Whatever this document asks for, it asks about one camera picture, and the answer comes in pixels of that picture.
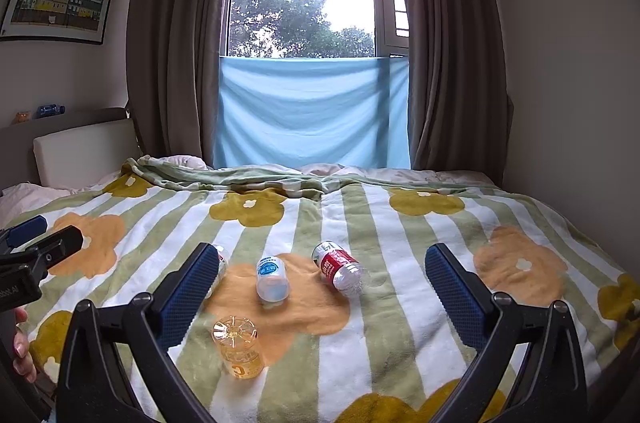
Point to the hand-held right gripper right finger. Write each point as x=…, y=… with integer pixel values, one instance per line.
x=457, y=298

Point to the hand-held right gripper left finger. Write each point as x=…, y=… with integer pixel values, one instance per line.
x=187, y=295

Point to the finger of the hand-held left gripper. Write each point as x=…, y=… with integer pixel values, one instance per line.
x=27, y=227
x=57, y=245

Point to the yellow drink bottle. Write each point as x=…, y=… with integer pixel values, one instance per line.
x=239, y=348

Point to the person's left hand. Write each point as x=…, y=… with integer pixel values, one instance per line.
x=24, y=348

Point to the clear plastic bottle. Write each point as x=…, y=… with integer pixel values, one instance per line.
x=220, y=268

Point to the striped flower print blanket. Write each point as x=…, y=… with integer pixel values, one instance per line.
x=400, y=333

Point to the blue label plastic bottle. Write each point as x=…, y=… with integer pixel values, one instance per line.
x=271, y=279

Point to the white headboard cushion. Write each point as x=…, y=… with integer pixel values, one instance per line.
x=85, y=155

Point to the small orange figurine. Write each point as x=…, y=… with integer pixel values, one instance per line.
x=22, y=117

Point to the red label plastic bottle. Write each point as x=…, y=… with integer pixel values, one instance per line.
x=342, y=269

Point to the small blue bottle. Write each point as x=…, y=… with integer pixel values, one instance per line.
x=50, y=109

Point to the grey bed headboard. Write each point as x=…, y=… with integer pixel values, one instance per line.
x=75, y=115

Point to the light blue cloth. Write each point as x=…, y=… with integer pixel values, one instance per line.
x=310, y=113

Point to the brown curtain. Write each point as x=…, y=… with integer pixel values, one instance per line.
x=170, y=43
x=450, y=53

